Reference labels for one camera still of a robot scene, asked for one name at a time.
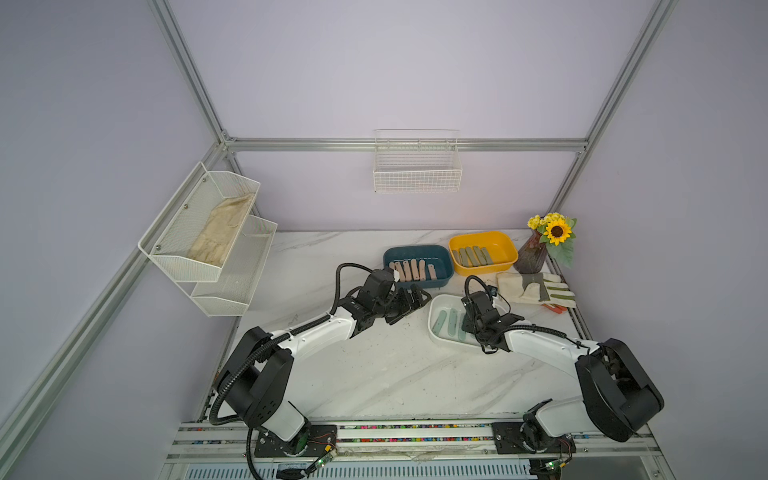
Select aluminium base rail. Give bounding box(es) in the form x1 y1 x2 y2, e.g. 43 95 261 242
165 419 662 464

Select white wire wall basket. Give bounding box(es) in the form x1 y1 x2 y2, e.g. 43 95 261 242
373 129 463 194

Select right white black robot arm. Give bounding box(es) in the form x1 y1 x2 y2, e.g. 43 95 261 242
462 297 665 452

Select white green work glove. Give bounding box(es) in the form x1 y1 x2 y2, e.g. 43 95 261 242
496 272 577 309

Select aluminium frame struts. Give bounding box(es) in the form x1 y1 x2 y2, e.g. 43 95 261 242
1 1 677 477

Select beige cloth in shelf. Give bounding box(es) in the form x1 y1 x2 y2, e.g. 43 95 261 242
187 194 255 267

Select dark teal storage box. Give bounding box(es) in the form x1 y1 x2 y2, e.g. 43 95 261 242
383 244 454 289

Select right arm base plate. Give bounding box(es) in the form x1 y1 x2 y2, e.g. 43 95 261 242
491 421 576 455

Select yellow sunflower bouquet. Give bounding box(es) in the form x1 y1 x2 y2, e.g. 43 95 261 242
527 212 578 268

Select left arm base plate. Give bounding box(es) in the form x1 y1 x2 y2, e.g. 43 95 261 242
251 424 338 458

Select white mesh two-tier shelf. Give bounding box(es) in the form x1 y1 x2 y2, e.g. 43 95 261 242
138 163 277 317

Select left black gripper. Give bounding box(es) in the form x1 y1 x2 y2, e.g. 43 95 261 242
374 283 430 327

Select mint knife short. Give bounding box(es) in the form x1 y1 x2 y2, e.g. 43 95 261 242
447 309 458 337

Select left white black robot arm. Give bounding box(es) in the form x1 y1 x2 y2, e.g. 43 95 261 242
208 262 432 456

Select purple glass vase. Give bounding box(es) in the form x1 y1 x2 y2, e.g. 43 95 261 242
514 231 548 274

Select white storage box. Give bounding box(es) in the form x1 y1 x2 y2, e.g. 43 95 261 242
427 294 481 352

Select yellow storage box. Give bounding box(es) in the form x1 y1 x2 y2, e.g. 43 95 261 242
449 231 518 276

